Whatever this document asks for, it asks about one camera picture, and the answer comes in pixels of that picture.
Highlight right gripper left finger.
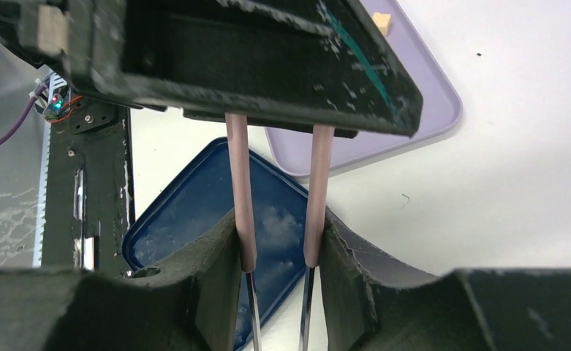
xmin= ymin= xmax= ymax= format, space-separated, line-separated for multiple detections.
xmin=0 ymin=213 xmax=241 ymax=350

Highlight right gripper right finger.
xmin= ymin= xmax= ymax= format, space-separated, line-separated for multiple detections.
xmin=319 ymin=213 xmax=571 ymax=350

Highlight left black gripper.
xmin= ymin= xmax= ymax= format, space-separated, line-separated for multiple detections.
xmin=0 ymin=1 xmax=423 ymax=137

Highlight pink tongs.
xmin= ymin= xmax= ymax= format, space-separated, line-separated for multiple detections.
xmin=225 ymin=113 xmax=336 ymax=350

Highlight white square ridged chocolate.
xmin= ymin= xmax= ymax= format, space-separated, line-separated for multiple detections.
xmin=371 ymin=12 xmax=392 ymax=37

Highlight purple chocolate tray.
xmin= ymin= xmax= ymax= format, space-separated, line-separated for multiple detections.
xmin=265 ymin=1 xmax=462 ymax=177

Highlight blue tin lid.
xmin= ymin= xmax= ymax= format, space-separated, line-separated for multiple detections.
xmin=121 ymin=137 xmax=308 ymax=325

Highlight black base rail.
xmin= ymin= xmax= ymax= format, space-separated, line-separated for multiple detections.
xmin=41 ymin=97 xmax=135 ymax=276

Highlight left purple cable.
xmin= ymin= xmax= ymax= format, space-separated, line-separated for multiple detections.
xmin=0 ymin=84 xmax=49 ymax=156

